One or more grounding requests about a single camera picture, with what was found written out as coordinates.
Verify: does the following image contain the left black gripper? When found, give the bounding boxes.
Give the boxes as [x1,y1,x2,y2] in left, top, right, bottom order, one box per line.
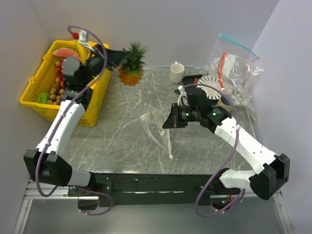
[80,42,130,86]

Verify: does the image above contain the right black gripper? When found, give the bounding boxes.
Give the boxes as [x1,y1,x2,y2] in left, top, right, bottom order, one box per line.
[163,102,200,128]

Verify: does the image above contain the polka dot zip bag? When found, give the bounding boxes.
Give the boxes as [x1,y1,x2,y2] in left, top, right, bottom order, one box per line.
[140,105,173,159]

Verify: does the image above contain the toy pineapple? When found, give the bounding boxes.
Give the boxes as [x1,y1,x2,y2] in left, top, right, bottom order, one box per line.
[118,41,148,86]

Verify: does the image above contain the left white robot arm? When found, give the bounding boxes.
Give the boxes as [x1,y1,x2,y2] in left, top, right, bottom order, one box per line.
[23,44,129,196]

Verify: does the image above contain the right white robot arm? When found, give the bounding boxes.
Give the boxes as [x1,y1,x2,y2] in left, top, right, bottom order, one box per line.
[162,88,290,200]

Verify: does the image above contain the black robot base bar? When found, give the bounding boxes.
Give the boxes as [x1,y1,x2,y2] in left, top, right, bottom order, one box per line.
[67,172,242,208]

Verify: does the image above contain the clear zip bag orange seal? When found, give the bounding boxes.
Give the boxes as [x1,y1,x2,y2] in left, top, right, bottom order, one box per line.
[207,53,264,120]

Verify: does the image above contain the clear zip bag blue seal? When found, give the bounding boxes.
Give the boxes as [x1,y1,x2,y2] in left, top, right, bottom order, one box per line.
[211,33,264,81]

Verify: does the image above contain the toy banana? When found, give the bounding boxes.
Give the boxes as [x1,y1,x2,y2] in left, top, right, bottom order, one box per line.
[75,40,86,61]

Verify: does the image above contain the black plastic tray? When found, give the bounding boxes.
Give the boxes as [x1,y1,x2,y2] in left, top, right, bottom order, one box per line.
[182,74,203,93]

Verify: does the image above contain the toy watermelon slice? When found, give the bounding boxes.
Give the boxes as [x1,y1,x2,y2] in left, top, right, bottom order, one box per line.
[53,47,81,61]

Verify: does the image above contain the white ceramic mug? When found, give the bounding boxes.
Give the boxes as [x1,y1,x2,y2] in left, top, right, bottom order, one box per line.
[170,61,185,84]

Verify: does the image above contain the beige paper cup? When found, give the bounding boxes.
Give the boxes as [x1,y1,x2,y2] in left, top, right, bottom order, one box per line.
[216,96,234,113]

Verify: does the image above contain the striped white plate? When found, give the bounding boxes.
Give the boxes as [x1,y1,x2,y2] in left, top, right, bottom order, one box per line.
[196,75,222,101]

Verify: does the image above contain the red toy strawberries bunch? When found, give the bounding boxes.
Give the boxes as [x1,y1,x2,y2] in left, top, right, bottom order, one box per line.
[55,61,64,88]

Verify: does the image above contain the brown toy longan bunch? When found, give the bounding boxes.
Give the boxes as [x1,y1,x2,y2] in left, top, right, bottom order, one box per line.
[46,82,65,105]

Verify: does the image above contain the yellow plastic basket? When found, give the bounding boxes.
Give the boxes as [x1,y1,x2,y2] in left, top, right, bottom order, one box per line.
[19,40,110,127]

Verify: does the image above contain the green toy starfruit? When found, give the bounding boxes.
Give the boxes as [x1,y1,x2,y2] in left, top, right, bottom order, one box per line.
[36,92,50,104]

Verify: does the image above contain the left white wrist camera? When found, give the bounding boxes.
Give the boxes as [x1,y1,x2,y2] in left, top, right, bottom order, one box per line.
[72,30,93,51]

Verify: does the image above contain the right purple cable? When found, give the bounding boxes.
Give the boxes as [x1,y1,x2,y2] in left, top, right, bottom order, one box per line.
[179,83,246,217]

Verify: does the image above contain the purple cable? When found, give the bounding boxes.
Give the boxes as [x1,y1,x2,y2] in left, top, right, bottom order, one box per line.
[179,83,246,217]
[36,25,108,197]

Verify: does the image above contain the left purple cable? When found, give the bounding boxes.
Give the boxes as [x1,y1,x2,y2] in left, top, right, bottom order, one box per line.
[36,25,108,197]

